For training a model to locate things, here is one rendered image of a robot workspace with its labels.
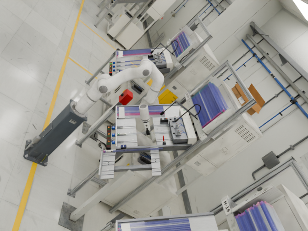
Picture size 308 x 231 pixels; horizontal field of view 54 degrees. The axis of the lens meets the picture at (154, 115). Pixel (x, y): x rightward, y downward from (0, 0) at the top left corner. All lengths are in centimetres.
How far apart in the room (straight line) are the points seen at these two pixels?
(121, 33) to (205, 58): 353
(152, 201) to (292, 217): 165
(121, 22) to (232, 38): 256
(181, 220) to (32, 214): 128
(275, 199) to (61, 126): 186
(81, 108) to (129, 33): 467
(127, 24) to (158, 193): 466
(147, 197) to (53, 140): 115
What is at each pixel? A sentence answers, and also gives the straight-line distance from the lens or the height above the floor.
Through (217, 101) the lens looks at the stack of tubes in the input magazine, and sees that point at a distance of 287.
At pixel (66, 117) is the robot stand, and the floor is 62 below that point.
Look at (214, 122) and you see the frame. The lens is 273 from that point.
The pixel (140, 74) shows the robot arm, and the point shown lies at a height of 138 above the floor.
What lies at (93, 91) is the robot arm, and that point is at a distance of 270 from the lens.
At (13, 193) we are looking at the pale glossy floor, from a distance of 288.
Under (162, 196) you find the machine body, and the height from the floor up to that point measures 51.
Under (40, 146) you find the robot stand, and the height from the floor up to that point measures 18.
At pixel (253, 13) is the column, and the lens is 599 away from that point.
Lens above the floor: 215
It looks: 21 degrees down
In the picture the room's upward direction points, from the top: 49 degrees clockwise
